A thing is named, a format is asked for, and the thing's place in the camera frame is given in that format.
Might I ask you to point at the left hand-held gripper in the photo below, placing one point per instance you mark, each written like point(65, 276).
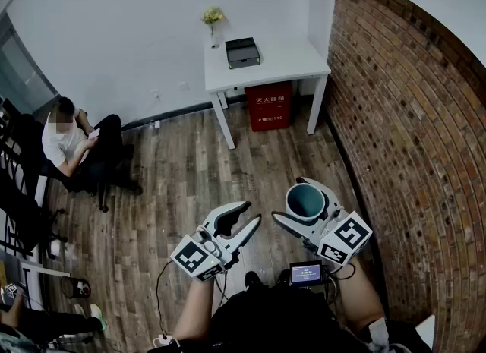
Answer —
point(197, 258)

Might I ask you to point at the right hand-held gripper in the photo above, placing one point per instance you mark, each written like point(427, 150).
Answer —
point(347, 235)

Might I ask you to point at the white cup with teal inside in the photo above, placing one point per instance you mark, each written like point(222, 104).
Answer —
point(305, 201)

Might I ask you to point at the black tray box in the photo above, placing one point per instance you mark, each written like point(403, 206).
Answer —
point(243, 53)

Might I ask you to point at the person's right forearm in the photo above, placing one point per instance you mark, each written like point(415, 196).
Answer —
point(358, 294)

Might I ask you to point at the person's left forearm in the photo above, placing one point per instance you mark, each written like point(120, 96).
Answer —
point(195, 306)

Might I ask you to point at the small black screen device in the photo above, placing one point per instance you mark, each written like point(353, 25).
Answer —
point(305, 272)

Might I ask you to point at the person's black shoe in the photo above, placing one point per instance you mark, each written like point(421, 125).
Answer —
point(284, 276)
point(252, 280)

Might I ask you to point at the person's black clothing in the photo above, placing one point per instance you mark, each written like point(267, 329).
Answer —
point(277, 325)

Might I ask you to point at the red metal box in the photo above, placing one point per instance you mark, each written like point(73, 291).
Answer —
point(269, 106)

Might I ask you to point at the white power adapter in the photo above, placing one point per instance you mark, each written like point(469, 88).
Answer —
point(157, 124)

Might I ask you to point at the white table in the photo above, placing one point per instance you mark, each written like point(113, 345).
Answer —
point(281, 63)

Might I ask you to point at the clear glass vase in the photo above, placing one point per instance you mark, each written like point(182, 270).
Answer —
point(215, 38)

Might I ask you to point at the yellow flower bouquet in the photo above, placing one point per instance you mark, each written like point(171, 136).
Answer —
point(212, 15)

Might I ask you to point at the glass door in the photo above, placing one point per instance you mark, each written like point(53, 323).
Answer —
point(19, 74)

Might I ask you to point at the white wall socket with plug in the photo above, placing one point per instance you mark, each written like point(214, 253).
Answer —
point(156, 94)

